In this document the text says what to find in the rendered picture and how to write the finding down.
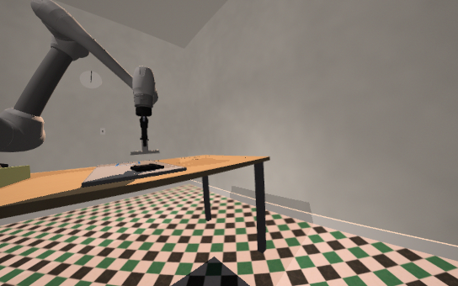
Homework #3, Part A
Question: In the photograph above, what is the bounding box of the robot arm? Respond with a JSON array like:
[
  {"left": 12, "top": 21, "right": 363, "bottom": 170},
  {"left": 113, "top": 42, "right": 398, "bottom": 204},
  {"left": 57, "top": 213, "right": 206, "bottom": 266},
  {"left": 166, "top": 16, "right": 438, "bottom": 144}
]
[{"left": 0, "top": 0, "right": 158, "bottom": 152}]

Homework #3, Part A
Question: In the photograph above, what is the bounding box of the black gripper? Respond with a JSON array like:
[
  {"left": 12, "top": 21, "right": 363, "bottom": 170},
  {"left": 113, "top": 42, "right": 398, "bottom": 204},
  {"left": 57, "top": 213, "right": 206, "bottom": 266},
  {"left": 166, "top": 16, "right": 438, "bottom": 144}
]
[{"left": 136, "top": 106, "right": 152, "bottom": 154}]

